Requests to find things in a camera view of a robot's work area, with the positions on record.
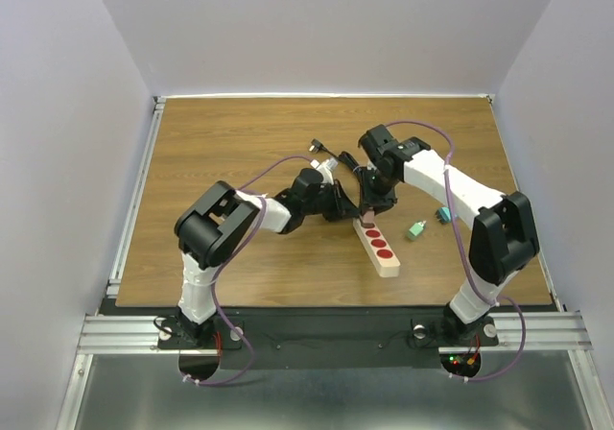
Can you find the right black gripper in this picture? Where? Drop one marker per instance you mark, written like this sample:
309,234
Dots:
371,198

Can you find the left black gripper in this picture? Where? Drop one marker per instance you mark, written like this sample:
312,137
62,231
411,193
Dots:
342,208

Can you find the pink plug adapter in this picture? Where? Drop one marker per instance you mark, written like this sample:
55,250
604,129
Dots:
368,217

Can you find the green plug adapter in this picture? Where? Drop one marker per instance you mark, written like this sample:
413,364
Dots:
416,230

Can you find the teal plug adapter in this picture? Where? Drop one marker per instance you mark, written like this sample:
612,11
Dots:
444,215

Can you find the white power strip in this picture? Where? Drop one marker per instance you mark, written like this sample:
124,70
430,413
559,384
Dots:
378,249

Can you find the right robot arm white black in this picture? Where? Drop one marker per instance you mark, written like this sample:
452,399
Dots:
503,237

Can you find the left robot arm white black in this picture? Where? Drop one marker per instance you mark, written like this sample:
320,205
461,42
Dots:
213,229

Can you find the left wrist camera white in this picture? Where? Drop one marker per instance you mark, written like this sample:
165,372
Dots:
326,168

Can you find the black wall plug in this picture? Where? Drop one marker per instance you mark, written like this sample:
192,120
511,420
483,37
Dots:
316,147

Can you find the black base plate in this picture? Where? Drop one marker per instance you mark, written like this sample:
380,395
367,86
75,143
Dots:
344,337

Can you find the aluminium frame rail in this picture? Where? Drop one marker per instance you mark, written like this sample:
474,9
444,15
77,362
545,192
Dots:
112,335

